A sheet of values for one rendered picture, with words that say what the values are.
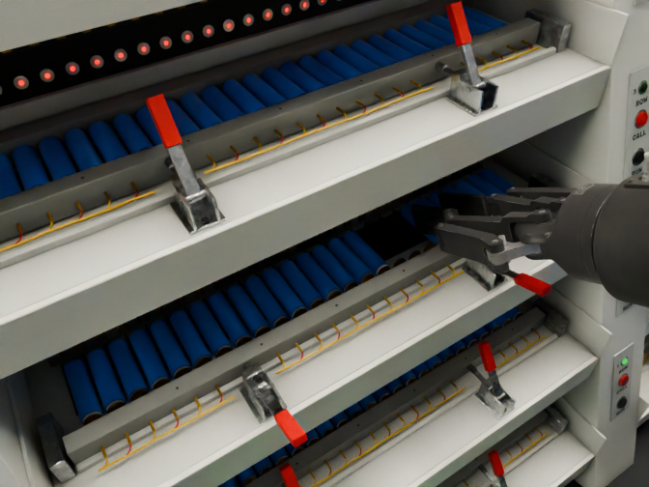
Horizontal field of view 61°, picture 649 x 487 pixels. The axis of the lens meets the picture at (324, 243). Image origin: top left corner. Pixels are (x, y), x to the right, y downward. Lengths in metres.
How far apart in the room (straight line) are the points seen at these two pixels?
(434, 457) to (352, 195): 0.35
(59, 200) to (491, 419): 0.53
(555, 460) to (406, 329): 0.43
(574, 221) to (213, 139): 0.28
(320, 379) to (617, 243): 0.27
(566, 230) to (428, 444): 0.34
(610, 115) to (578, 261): 0.25
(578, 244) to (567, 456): 0.54
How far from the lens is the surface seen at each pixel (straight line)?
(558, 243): 0.44
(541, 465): 0.91
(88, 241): 0.42
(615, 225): 0.40
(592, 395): 0.86
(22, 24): 0.36
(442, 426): 0.70
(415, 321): 0.55
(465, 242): 0.48
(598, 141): 0.66
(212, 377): 0.50
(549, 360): 0.78
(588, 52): 0.64
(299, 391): 0.51
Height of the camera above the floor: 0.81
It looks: 28 degrees down
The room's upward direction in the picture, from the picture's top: 13 degrees counter-clockwise
